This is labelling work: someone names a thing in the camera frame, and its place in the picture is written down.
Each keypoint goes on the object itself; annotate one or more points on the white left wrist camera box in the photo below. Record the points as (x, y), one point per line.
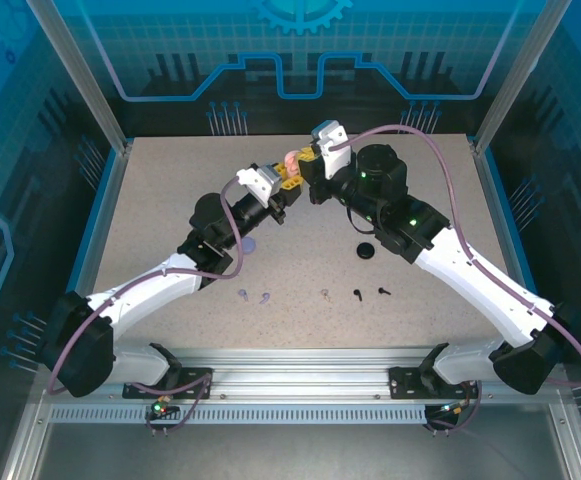
(260, 181)

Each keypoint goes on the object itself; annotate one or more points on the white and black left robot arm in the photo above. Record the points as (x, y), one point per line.
(160, 287)

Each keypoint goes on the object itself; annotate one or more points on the small connector with green light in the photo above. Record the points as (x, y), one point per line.
(160, 409)

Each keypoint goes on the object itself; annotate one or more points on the aluminium mounting rail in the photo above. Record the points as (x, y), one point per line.
(295, 372)

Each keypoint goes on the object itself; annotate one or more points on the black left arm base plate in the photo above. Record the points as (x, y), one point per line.
(187, 375)

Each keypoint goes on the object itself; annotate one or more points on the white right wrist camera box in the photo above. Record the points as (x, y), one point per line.
(332, 155)

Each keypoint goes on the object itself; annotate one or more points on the grey small pin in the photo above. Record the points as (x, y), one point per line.
(325, 296)

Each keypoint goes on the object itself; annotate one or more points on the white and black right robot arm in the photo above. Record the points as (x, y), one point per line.
(475, 295)

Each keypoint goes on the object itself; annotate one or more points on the small connector with orange plug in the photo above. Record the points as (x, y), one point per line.
(452, 409)

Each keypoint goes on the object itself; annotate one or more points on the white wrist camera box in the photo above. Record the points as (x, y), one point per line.
(260, 181)
(332, 155)

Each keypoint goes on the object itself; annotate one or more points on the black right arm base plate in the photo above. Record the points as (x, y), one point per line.
(405, 382)

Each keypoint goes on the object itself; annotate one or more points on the black earbud charging case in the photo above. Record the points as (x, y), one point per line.
(367, 250)

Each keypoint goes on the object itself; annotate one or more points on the blue and aluminium side rail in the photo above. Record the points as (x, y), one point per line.
(507, 225)
(105, 220)

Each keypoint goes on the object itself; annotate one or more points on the aluminium frame post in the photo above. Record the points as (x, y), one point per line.
(80, 75)
(520, 75)

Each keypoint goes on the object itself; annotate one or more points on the purple earbud charging case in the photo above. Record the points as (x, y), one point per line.
(253, 246)

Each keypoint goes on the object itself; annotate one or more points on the pink earbud charging case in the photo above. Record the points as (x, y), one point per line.
(290, 159)

